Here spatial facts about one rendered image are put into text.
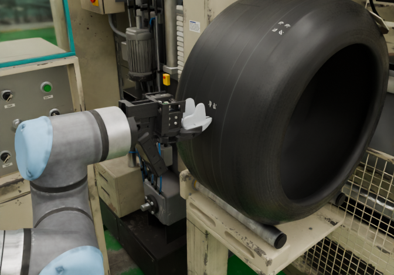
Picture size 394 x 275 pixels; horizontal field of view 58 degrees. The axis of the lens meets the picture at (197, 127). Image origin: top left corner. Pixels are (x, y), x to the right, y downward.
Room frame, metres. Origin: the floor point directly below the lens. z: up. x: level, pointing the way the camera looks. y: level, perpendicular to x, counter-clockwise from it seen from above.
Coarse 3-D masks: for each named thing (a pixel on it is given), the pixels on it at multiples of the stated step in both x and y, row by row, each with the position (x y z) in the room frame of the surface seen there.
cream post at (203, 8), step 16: (192, 0) 1.09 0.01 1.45; (208, 0) 1.03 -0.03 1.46; (224, 0) 1.06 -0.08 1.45; (192, 16) 1.09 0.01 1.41; (208, 16) 1.03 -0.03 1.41; (192, 32) 1.09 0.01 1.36; (192, 224) 1.09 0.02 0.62; (192, 240) 1.09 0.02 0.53; (208, 240) 1.04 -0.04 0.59; (192, 256) 1.09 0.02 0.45; (208, 256) 1.04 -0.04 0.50; (224, 256) 1.09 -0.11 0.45; (192, 272) 1.09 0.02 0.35; (208, 272) 1.04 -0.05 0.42; (224, 272) 1.09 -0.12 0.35
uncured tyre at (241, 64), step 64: (256, 0) 0.89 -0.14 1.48; (320, 0) 0.81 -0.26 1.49; (192, 64) 0.81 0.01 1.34; (256, 64) 0.69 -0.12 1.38; (320, 64) 0.71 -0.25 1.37; (384, 64) 0.90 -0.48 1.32; (256, 128) 0.64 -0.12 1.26; (320, 128) 1.07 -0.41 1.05; (256, 192) 0.64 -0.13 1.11; (320, 192) 0.80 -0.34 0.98
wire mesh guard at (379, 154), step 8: (368, 152) 1.02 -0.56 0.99; (376, 152) 1.00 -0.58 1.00; (376, 160) 1.00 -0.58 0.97; (384, 160) 0.98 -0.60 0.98; (392, 160) 0.96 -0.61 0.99; (384, 168) 0.98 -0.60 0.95; (392, 176) 0.95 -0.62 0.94; (368, 192) 1.00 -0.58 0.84; (344, 208) 1.05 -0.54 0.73; (344, 216) 1.05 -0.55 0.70; (360, 224) 1.00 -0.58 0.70; (360, 232) 1.00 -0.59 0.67; (376, 232) 0.95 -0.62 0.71; (328, 240) 1.08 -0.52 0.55; (384, 240) 0.93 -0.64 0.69; (312, 248) 1.13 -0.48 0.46; (392, 248) 0.90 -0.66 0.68; (320, 256) 1.09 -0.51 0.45; (360, 256) 0.98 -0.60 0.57; (376, 256) 0.94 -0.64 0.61; (296, 264) 1.17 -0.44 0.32; (336, 264) 1.04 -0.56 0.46; (376, 264) 0.93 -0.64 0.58; (304, 272) 1.13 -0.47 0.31; (320, 272) 1.08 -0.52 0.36; (384, 272) 0.91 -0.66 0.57
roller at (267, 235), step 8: (200, 184) 0.94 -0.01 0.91; (208, 192) 0.91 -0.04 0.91; (216, 200) 0.87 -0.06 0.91; (224, 208) 0.85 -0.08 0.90; (232, 208) 0.82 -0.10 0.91; (240, 216) 0.79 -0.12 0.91; (248, 224) 0.77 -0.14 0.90; (256, 224) 0.75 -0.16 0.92; (264, 224) 0.75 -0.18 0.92; (256, 232) 0.74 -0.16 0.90; (264, 232) 0.73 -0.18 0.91; (272, 232) 0.72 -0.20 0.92; (280, 232) 0.72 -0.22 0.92; (272, 240) 0.70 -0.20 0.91; (280, 240) 0.70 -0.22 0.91
